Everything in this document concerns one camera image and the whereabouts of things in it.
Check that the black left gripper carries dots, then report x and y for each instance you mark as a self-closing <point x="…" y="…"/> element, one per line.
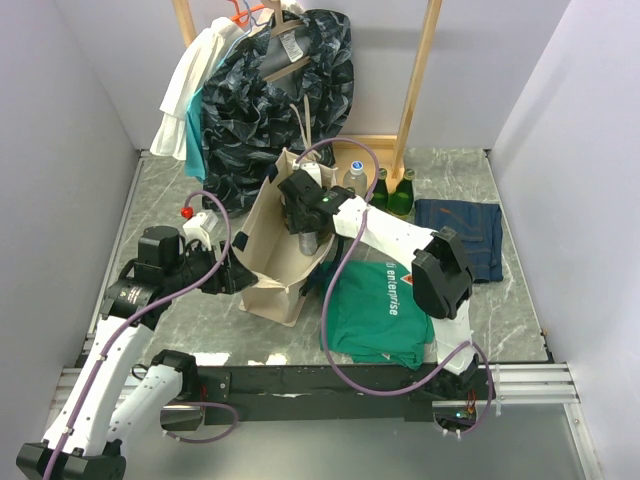
<point x="232" y="276"/>

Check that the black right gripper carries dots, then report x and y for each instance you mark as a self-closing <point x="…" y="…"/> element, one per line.
<point x="296" y="224"/>

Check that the beige canvas tote bag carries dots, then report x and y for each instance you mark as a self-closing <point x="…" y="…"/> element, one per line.
<point x="265" y="246"/>

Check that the clear water bottle blue cap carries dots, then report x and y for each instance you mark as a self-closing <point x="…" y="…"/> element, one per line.
<point x="355" y="178"/>

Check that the green glass bottle gold cap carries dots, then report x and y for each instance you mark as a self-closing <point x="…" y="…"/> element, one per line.
<point x="400" y="202"/>

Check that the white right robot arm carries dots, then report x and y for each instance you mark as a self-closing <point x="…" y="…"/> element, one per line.
<point x="442" y="280"/>

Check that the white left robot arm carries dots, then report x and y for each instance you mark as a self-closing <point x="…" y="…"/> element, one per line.
<point x="87" y="439"/>

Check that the red white beverage can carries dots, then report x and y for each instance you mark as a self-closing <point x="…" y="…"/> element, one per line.
<point x="308" y="243"/>

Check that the wooden clothes rack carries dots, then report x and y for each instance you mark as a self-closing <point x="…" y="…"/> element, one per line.
<point x="389" y="149"/>

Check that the teal hanging garment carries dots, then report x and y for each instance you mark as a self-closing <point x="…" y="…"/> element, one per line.
<point x="194" y="164"/>

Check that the dark patterned hanging shirt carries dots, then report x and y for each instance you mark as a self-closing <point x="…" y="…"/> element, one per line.
<point x="246" y="122"/>

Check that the green printed t-shirt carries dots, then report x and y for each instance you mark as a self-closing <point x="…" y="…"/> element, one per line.
<point x="373" y="318"/>

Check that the folded blue jeans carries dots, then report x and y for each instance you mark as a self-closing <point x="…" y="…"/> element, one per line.
<point x="479" y="226"/>

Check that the wooden clothes hanger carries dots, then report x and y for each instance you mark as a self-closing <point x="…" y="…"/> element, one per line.
<point x="285" y="45"/>

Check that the white hanging garment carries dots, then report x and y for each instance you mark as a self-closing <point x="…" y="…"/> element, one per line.
<point x="196" y="63"/>

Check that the orange clothes hanger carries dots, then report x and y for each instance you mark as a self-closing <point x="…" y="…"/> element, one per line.
<point x="242" y="17"/>

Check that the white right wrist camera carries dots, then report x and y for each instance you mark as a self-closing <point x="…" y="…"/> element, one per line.
<point x="312" y="168"/>

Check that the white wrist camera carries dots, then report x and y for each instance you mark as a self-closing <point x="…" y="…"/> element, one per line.
<point x="312" y="168"/>
<point x="200" y="227"/>

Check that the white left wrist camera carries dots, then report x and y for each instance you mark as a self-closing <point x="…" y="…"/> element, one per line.
<point x="200" y="227"/>

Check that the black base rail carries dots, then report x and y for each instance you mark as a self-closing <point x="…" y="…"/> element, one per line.
<point x="281" y="393"/>

